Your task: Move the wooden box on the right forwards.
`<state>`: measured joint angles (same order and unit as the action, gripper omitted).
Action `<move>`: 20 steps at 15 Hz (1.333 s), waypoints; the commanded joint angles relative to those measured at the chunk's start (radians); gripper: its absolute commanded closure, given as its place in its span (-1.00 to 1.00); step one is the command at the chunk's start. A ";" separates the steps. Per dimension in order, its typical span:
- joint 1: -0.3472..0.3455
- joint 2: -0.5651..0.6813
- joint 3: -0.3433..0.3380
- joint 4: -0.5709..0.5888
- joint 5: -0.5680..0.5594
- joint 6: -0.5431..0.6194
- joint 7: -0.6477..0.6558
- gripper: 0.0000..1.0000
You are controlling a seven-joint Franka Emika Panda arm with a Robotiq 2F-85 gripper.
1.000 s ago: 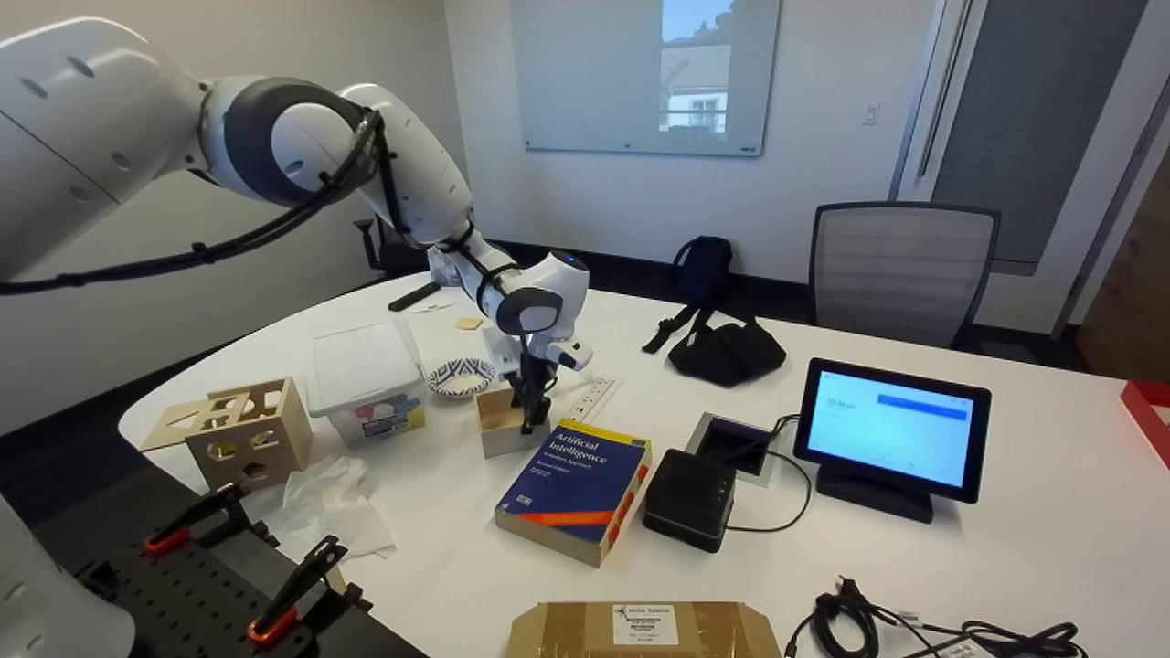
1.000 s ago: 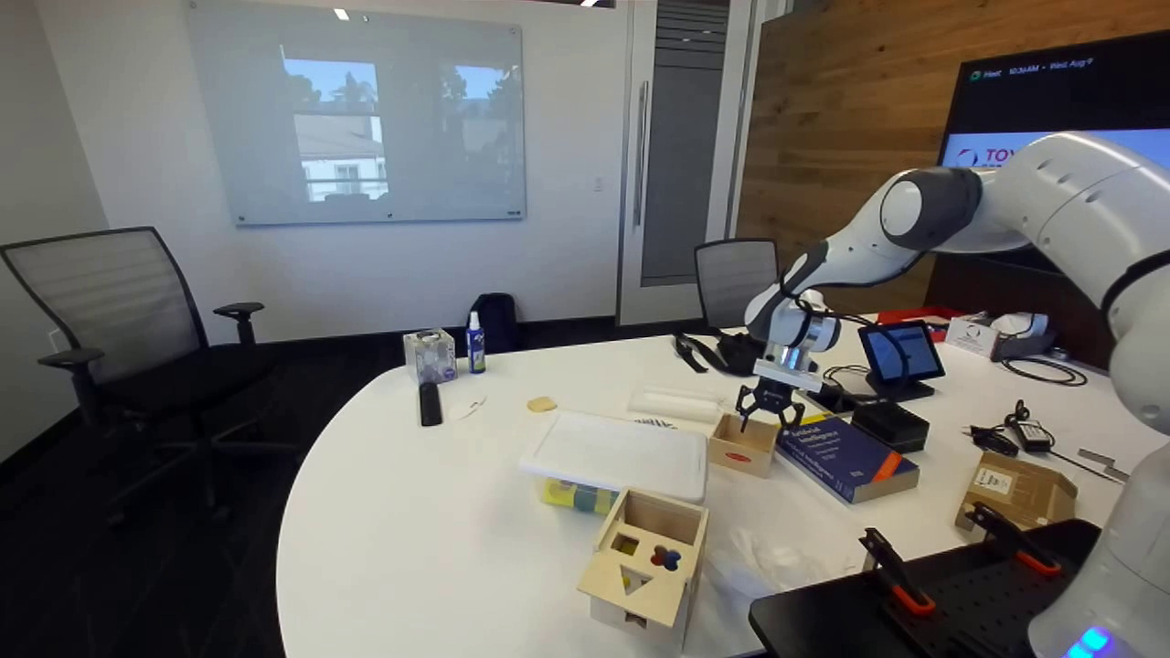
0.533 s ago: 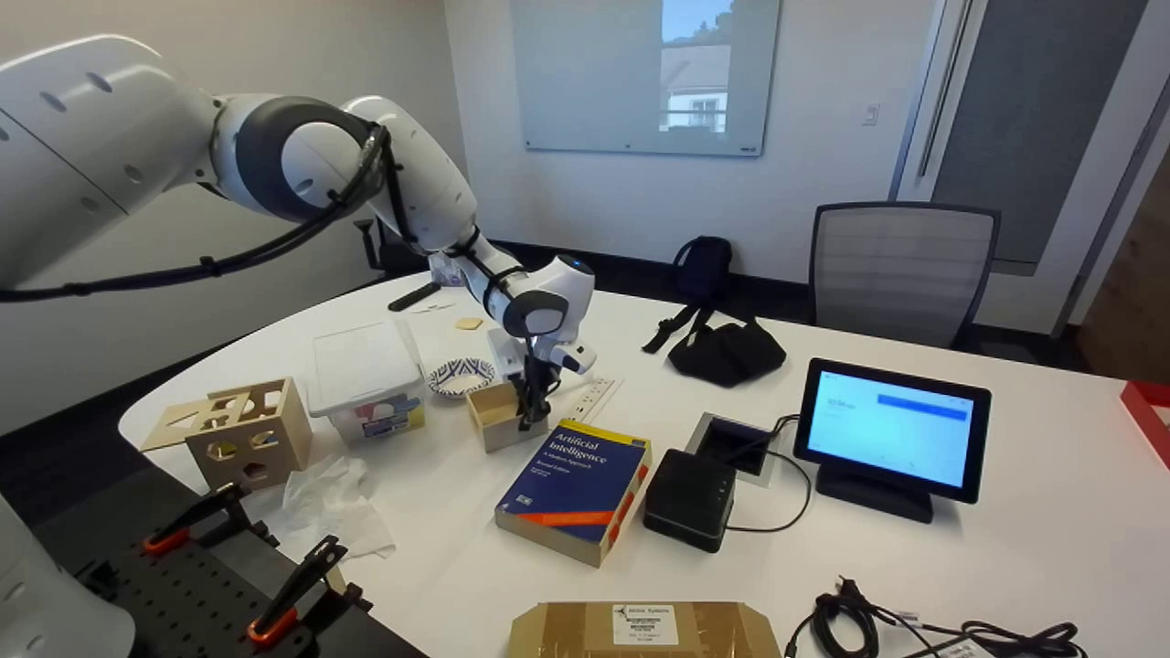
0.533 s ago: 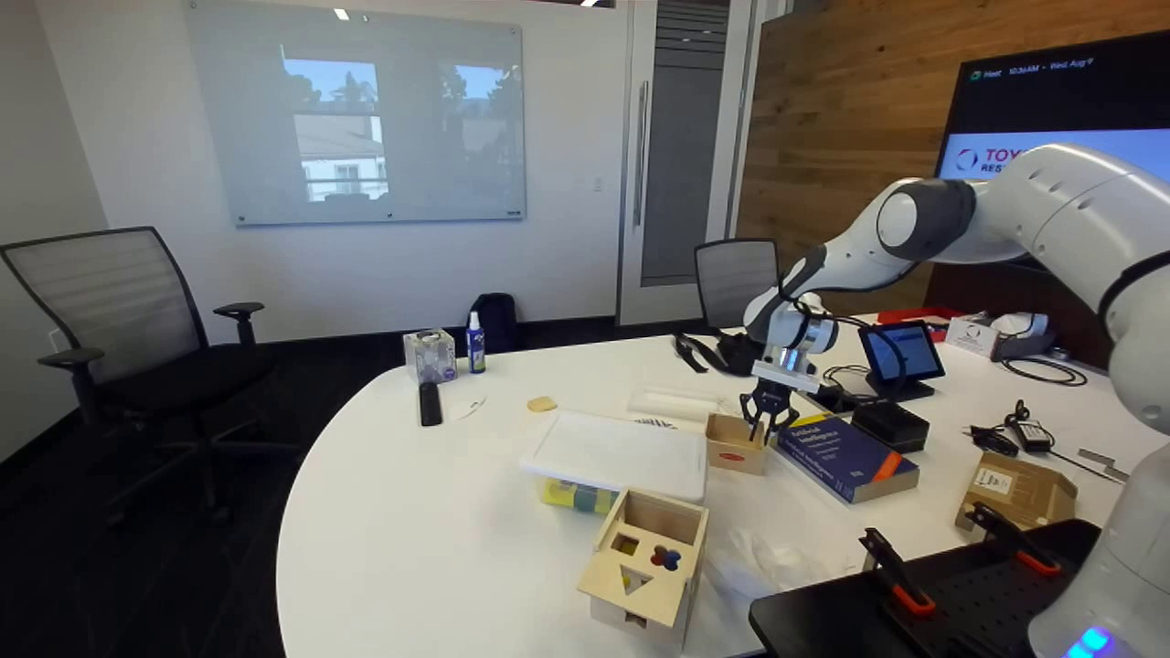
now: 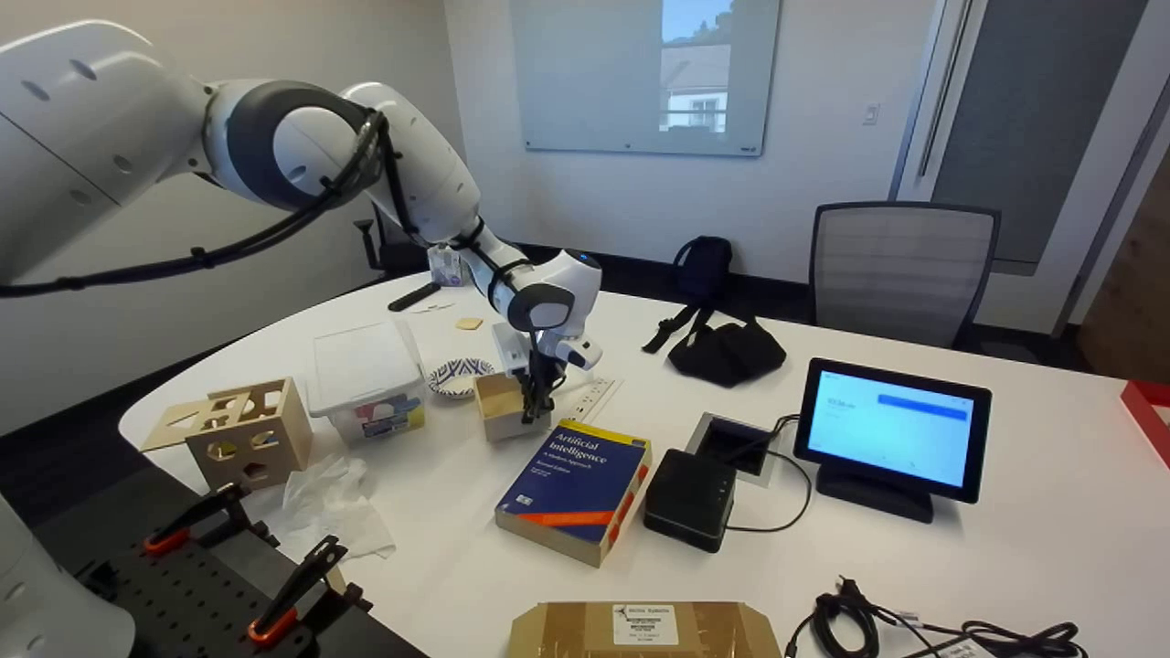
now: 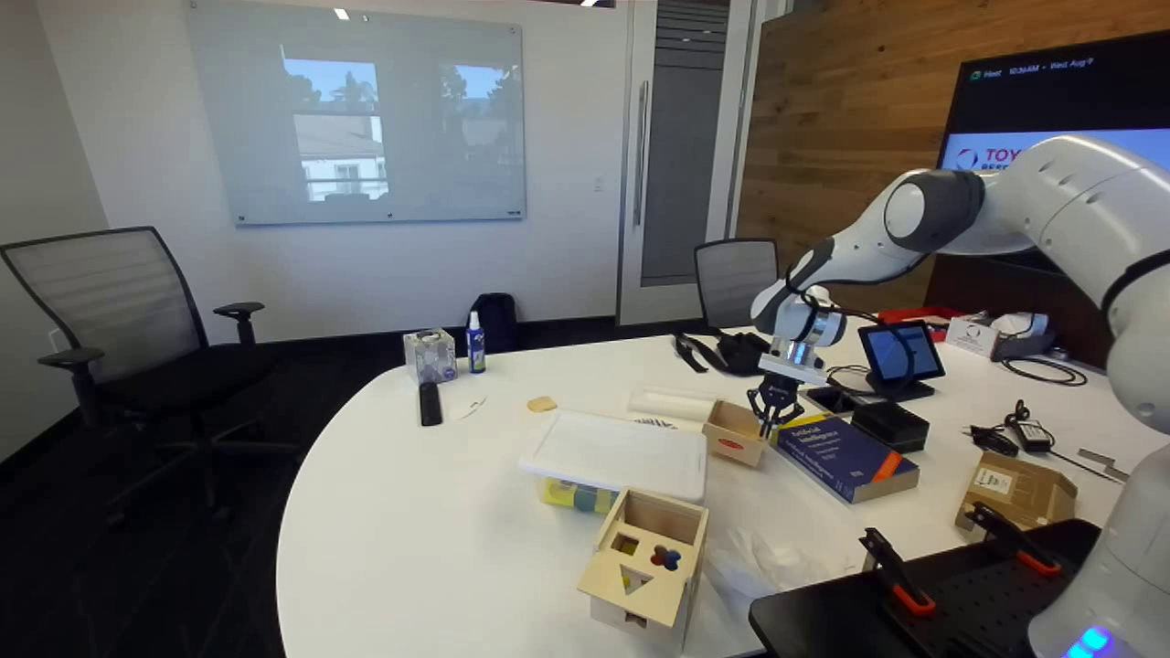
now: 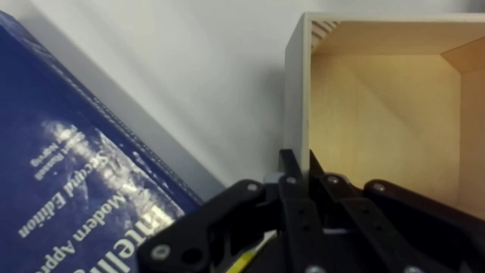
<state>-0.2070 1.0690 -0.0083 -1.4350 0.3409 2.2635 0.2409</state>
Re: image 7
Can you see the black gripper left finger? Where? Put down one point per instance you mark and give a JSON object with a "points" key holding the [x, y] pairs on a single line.
{"points": [[262, 228]]}

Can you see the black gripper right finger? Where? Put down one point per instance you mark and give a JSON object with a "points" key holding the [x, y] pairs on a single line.
{"points": [[394, 228]]}

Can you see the small wooden box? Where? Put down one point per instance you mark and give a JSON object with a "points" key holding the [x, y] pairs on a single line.
{"points": [[394, 111]]}

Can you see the blue hardcover book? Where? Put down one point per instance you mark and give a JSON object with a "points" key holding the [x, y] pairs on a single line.
{"points": [[76, 176]]}

